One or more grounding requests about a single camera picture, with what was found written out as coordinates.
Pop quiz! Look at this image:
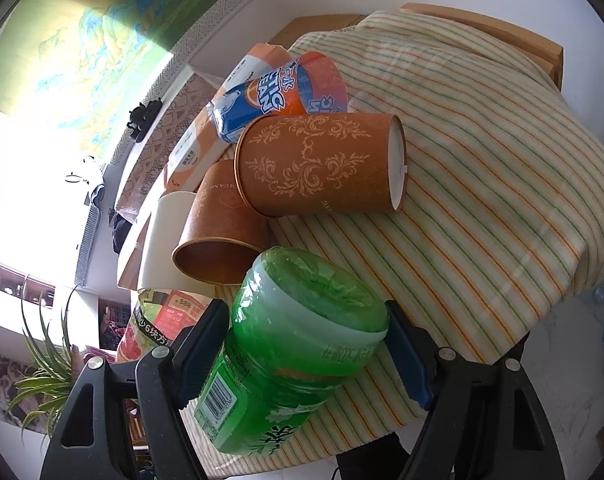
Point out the landscape wall painting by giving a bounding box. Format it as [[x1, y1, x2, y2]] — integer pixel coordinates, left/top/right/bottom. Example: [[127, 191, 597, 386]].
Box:
[[0, 0, 257, 166]]

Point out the black hair clip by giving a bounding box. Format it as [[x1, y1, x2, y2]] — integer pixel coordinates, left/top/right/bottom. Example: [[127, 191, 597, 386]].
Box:
[[126, 98, 163, 142]]

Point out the orange and white carton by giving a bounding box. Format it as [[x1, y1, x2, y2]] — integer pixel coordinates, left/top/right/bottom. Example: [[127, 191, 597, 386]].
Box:
[[222, 43, 293, 98]]

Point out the green potted plant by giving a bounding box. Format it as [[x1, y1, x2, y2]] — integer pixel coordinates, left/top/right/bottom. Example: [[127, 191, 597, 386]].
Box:
[[7, 284, 89, 435]]

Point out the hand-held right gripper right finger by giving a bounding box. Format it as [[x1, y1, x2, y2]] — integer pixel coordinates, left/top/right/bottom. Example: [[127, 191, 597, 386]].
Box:
[[385, 300, 567, 480]]

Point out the patterned cardboard box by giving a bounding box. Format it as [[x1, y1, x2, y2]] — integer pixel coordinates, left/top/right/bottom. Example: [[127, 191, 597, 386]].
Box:
[[114, 71, 225, 224]]

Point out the wooden table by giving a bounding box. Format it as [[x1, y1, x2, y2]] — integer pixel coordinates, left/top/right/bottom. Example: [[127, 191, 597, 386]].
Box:
[[269, 3, 565, 92]]

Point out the white paper cup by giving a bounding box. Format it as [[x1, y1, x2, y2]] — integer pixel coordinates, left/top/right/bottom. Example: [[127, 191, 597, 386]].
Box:
[[137, 191, 215, 299]]

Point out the orange and white paper box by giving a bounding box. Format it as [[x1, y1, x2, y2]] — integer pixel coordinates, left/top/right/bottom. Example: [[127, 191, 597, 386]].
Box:
[[163, 72, 233, 196]]

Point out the red printed snack bag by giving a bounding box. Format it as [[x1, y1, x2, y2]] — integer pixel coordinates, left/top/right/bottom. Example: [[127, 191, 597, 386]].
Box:
[[116, 287, 213, 365]]

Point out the brown ornate paper cup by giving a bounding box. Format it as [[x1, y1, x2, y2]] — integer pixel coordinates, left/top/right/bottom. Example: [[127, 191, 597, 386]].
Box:
[[234, 112, 408, 219]]

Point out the green plastic bottle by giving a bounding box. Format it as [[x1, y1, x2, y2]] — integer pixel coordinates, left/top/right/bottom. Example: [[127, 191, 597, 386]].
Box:
[[194, 246, 391, 457]]

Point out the plain brown paper cup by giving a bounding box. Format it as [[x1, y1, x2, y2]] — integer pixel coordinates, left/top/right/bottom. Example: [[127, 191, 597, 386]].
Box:
[[171, 159, 271, 286]]

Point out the striped tablecloth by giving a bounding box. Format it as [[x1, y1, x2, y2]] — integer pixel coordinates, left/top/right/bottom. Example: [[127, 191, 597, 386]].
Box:
[[182, 10, 604, 477]]

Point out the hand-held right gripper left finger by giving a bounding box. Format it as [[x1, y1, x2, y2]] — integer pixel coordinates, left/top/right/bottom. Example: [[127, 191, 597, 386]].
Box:
[[40, 299, 231, 480]]

